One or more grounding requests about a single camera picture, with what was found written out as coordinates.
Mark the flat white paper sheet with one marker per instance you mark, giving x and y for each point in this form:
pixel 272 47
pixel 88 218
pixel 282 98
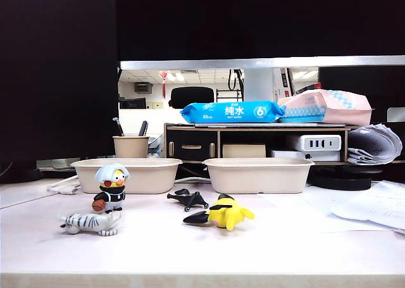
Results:
pixel 297 205

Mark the yellow black-eared mouse doll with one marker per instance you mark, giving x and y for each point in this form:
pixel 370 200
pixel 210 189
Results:
pixel 231 213

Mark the black background panel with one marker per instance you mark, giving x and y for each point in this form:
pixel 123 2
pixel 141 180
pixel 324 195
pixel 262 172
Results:
pixel 364 82

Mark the large black monitor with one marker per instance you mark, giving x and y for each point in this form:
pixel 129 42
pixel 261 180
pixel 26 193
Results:
pixel 57 79

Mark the pink tissue pack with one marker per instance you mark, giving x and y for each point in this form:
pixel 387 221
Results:
pixel 335 109

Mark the dark wooden desk shelf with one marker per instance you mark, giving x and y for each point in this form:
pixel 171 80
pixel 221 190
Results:
pixel 193 134

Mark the white-haired yellow duck doll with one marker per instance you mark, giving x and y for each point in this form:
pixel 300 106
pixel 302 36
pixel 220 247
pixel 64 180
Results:
pixel 110 190

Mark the black monitor with silver bezel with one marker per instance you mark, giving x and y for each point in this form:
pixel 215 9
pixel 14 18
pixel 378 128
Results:
pixel 253 22

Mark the white rounded panel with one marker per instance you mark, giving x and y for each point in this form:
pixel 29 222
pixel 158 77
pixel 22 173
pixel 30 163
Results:
pixel 397 114

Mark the grey wall box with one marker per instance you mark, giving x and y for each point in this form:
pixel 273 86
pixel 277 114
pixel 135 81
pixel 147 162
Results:
pixel 143 87

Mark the black round stand base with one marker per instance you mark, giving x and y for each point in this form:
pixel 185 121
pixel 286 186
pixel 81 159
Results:
pixel 341 182

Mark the black monitor stand foot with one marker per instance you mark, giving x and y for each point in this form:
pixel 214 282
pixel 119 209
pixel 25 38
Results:
pixel 22 175

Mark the beige paper cup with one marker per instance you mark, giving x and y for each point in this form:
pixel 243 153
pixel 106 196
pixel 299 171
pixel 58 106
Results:
pixel 130 147

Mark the white striped tiger toy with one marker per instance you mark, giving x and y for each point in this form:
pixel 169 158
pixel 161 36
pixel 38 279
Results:
pixel 85 223

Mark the silver monitor base plate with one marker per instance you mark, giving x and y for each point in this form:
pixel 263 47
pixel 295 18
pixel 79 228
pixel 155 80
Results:
pixel 57 164

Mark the background computer monitor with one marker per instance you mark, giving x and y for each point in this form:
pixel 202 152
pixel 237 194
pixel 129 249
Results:
pixel 133 103

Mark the beige paper box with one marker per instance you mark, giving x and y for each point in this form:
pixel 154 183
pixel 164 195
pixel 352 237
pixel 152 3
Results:
pixel 152 177
pixel 259 177

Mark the black office chair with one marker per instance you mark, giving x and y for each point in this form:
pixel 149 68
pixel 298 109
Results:
pixel 191 96

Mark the rolled stack of papers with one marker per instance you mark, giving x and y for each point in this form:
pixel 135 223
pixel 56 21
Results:
pixel 373 142

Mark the red hanging ornament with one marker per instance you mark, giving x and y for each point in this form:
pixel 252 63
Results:
pixel 164 79

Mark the white printed carton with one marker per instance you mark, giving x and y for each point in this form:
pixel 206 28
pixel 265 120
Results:
pixel 283 82

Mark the beige box inside shelf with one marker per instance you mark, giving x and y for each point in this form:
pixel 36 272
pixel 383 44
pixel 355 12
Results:
pixel 243 150

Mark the thin grey laptop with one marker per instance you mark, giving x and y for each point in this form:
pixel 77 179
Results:
pixel 269 124

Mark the white power strip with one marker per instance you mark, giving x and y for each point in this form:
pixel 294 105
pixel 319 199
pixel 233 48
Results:
pixel 319 142

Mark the white flat box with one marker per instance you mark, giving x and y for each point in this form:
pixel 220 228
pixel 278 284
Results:
pixel 294 155

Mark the white paper stack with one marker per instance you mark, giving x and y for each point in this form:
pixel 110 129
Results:
pixel 376 205

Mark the blue wet wipes pack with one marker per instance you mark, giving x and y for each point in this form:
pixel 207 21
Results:
pixel 234 111

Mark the small black dinosaur toy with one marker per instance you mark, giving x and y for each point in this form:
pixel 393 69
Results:
pixel 190 200

